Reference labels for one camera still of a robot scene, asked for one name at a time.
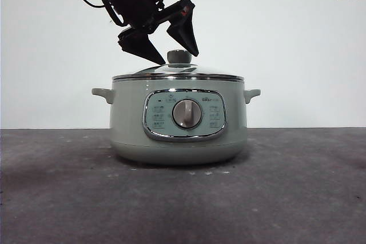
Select glass lid with green knob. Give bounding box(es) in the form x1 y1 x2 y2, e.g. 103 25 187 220
112 49 246 82

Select pale green electric cooking pot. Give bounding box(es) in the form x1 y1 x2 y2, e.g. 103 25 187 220
91 77 261 166

